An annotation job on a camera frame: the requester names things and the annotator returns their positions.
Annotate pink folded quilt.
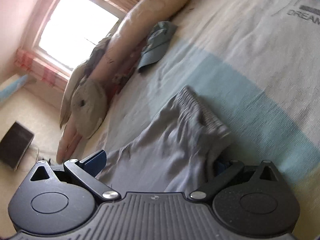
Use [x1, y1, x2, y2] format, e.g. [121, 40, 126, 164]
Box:
[56, 0, 188, 164]

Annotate grey cat face cushion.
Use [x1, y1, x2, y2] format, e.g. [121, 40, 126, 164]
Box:
[71, 79, 108, 139]

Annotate patchwork bed sheet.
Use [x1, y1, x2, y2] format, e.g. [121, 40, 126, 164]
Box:
[73, 0, 319, 239]

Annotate brown flower hair tie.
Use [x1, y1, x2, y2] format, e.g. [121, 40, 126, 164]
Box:
[113, 71, 133, 88]

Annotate window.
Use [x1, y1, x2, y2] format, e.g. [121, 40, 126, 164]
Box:
[33, 0, 125, 75]

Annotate blue baseball cap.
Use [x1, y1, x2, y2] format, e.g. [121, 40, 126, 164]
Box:
[137, 21, 177, 73]

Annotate black wall television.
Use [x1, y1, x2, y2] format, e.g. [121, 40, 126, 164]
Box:
[0, 122, 35, 170]

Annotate grey-blue pants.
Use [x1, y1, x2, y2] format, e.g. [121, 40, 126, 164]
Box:
[98, 86, 232, 196]

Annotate left pink curtain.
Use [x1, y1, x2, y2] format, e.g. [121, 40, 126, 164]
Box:
[15, 48, 69, 92]

